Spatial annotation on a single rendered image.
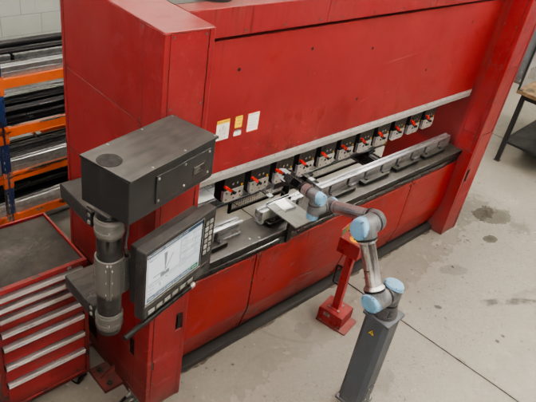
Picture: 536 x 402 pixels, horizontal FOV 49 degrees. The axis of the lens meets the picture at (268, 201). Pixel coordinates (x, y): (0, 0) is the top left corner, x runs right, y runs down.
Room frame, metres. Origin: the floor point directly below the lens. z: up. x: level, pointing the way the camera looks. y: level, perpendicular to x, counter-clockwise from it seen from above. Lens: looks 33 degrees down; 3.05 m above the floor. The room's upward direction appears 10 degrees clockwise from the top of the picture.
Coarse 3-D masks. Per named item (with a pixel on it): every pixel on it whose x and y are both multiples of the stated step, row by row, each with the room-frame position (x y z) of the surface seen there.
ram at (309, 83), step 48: (240, 48) 2.71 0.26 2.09; (288, 48) 2.97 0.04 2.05; (336, 48) 3.26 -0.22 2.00; (384, 48) 3.63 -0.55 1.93; (432, 48) 4.07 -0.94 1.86; (480, 48) 4.62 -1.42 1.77; (240, 96) 2.75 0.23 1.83; (288, 96) 3.02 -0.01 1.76; (336, 96) 3.34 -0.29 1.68; (384, 96) 3.74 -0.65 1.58; (432, 96) 4.24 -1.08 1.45; (240, 144) 2.78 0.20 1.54; (288, 144) 3.08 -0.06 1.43
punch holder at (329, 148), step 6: (330, 144) 3.38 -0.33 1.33; (336, 144) 3.43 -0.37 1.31; (318, 150) 3.33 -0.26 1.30; (324, 150) 3.34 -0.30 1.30; (330, 150) 3.40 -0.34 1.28; (318, 156) 3.32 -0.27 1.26; (330, 156) 3.40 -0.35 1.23; (318, 162) 3.32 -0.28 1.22; (324, 162) 3.36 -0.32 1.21; (330, 162) 3.41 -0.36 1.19
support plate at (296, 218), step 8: (288, 200) 3.15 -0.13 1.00; (272, 208) 3.02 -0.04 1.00; (280, 208) 3.04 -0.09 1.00; (296, 208) 3.07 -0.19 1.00; (280, 216) 2.96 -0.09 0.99; (288, 216) 2.97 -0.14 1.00; (296, 216) 2.99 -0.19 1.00; (304, 216) 3.00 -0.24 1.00; (296, 224) 2.90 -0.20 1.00; (304, 224) 2.92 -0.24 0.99
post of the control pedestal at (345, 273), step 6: (348, 258) 3.19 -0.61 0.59; (348, 264) 3.18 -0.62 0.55; (342, 270) 3.20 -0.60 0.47; (348, 270) 3.18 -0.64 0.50; (342, 276) 3.19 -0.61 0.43; (348, 276) 3.18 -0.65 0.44; (342, 282) 3.18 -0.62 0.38; (342, 288) 3.18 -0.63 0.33; (336, 294) 3.19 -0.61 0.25; (342, 294) 3.18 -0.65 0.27; (336, 300) 3.19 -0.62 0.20; (342, 300) 3.21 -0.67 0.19; (336, 306) 3.18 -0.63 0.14
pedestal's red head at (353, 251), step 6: (348, 234) 3.20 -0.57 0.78; (342, 240) 3.15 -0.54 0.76; (348, 240) 3.14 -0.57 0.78; (342, 246) 3.14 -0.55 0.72; (348, 246) 3.13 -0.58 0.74; (354, 246) 3.10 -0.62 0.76; (342, 252) 3.14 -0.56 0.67; (348, 252) 3.12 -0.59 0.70; (354, 252) 3.10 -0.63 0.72; (360, 252) 3.10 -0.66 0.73; (354, 258) 3.09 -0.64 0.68
